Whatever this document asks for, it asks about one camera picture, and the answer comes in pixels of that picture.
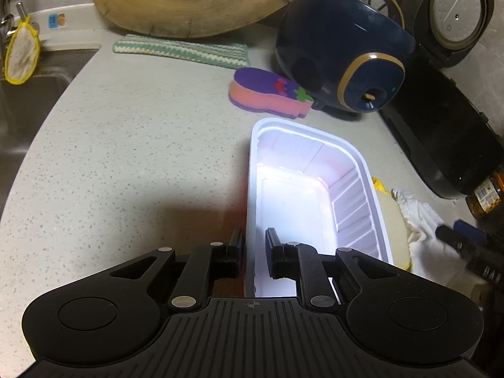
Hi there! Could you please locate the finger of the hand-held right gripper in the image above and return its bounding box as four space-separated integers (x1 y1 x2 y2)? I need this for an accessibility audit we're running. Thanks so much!
435 226 480 261
452 220 490 245

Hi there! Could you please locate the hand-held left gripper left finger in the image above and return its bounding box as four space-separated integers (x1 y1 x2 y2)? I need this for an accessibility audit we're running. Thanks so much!
110 226 245 314

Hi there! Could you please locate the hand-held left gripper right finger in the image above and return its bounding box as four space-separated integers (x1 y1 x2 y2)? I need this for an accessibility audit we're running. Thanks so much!
265 227 394 314

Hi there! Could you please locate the white tissue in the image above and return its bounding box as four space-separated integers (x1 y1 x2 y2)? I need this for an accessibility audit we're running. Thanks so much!
391 190 470 285

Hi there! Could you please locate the red rectangular food container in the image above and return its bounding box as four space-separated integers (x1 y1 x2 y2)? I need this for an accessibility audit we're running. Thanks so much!
244 117 395 298

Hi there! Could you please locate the glass sauce jar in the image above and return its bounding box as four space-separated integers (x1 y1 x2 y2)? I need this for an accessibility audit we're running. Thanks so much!
465 165 504 220

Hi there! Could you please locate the black rice cooker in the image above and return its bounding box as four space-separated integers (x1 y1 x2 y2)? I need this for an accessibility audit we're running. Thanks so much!
379 0 504 200

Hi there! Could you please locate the purple and pink sponge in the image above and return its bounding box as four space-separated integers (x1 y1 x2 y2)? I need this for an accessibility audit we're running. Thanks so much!
228 67 314 121

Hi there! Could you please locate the green striped knitted cloth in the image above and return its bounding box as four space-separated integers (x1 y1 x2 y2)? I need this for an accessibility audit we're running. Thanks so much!
112 34 251 70

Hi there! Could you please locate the navy blue electric cooker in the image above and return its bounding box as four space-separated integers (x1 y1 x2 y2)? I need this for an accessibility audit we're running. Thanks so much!
274 0 417 114

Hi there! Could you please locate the stainless steel sink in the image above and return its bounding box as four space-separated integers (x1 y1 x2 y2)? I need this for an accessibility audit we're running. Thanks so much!
0 43 101 214

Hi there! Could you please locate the round wooden cutting board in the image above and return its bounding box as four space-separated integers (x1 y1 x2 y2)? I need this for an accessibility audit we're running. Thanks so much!
89 0 314 39

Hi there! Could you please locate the yellow mesh sink strainer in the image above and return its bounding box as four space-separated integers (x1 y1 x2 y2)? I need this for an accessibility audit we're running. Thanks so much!
3 13 42 86

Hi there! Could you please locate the metal sink faucet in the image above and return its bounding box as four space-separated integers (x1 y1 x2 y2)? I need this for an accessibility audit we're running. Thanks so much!
0 0 29 50

